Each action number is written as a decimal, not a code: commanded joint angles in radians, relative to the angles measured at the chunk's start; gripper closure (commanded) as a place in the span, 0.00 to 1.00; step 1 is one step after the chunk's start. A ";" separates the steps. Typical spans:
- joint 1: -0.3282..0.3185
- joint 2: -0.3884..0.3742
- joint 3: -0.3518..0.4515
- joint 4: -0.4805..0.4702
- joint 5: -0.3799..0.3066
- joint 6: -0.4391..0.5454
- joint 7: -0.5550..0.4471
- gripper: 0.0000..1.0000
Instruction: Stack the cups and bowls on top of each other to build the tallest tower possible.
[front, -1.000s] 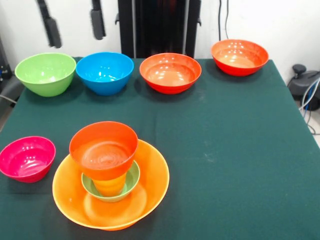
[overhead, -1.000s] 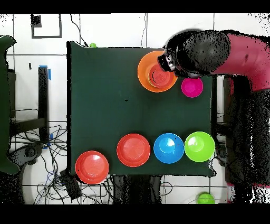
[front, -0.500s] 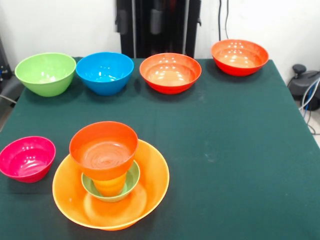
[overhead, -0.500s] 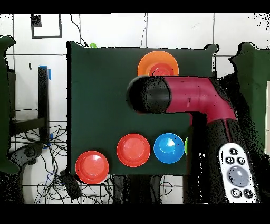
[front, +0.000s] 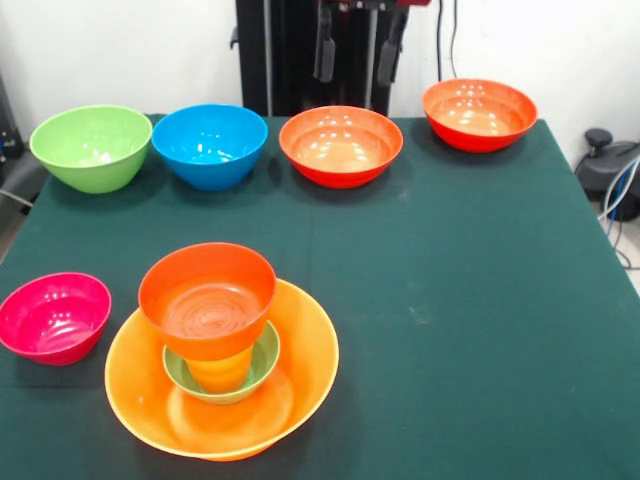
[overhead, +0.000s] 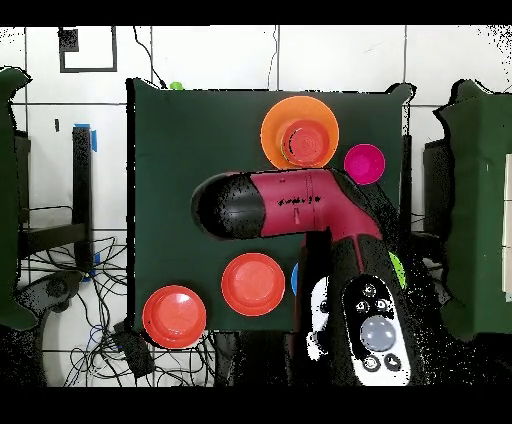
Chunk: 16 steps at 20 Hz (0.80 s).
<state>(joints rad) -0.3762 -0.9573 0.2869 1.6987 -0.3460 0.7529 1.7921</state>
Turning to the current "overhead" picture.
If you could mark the black chair base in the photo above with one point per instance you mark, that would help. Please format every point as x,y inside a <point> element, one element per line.
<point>56,288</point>

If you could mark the large red bowl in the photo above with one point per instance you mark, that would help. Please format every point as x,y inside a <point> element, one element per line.
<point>174,316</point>
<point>253,284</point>

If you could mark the blue tape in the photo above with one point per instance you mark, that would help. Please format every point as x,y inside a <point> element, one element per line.
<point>94,140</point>

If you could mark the black power strip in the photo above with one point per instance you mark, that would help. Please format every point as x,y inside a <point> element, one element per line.
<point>136,354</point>

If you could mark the pink bowl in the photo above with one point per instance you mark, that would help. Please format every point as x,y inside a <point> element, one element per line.
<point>364,164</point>

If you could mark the green covered side table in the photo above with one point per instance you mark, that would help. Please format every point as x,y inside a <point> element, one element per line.
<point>480,200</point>
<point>8,200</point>

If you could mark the blue bowl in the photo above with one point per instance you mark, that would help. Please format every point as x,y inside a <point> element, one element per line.
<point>294,279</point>

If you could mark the large orange bowl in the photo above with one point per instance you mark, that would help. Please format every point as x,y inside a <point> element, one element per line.
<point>280,116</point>

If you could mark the black stool frame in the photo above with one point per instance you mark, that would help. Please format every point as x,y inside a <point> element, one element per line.
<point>82,180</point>
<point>438,188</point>

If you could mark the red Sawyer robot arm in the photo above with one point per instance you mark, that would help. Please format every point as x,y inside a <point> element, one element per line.
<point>312,208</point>

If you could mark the small red bowl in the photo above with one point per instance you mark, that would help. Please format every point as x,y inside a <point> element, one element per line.
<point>306,143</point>

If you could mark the green cup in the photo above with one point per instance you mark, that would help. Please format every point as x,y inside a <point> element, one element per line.
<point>176,85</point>

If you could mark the dark green table cloth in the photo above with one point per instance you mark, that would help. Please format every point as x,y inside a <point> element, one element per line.
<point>192,140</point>

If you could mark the large green bowl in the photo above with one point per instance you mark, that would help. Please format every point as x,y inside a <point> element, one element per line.
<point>398,270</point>

